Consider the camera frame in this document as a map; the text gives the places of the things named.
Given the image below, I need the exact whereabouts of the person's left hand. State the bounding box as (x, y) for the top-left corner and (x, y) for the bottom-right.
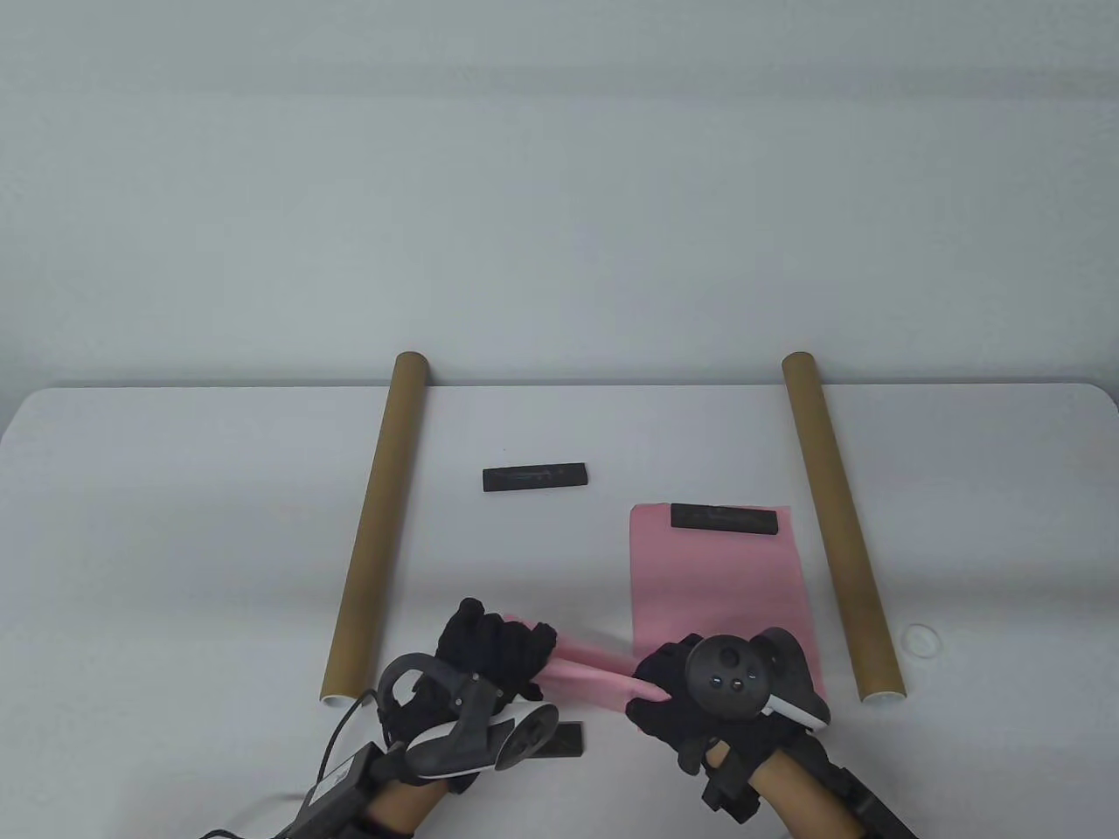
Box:
(378, 598), (560, 792)

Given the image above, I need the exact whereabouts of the person's right hand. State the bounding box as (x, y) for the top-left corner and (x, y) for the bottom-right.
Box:
(625, 629), (831, 774)

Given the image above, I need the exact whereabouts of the pink paper sheet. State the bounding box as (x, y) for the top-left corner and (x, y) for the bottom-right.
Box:
(503, 614), (674, 704)
(628, 502), (830, 700)

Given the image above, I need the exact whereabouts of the black paperweight bar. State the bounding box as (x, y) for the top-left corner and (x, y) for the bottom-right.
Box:
(529, 721), (585, 759)
(482, 463), (590, 493)
(671, 504), (779, 537)

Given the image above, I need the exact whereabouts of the brown cardboard mailing tube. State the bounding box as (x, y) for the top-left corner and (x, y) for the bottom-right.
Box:
(317, 351), (429, 704)
(782, 352), (910, 704)

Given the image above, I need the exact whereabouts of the person's right forearm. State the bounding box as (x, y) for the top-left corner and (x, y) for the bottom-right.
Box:
(752, 747), (866, 839)

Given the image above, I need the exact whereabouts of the person's left forearm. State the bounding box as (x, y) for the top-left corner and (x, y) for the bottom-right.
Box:
(363, 773), (451, 839)

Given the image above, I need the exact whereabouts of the grey hand-mounted controller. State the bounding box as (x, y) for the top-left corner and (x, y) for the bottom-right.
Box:
(685, 628), (831, 728)
(374, 653), (560, 780)

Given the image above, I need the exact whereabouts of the grey wrist-mounted box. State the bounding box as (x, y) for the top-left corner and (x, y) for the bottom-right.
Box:
(822, 738), (919, 839)
(293, 743), (387, 839)

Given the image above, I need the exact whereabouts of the black cable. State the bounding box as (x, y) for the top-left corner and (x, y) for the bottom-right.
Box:
(319, 690), (379, 774)

